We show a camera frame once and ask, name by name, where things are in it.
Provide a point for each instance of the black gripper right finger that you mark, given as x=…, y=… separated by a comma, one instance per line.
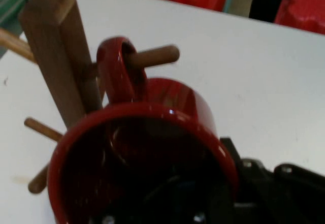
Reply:
x=254, y=183

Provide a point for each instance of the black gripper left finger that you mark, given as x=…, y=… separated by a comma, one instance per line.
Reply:
x=203, y=198

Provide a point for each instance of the red ceramic mug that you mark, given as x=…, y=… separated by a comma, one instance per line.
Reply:
x=119, y=71

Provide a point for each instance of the red plastic stool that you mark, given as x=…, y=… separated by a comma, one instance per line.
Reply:
x=302, y=10

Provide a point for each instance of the wooden mug tree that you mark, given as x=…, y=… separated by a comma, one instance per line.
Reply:
x=56, y=64

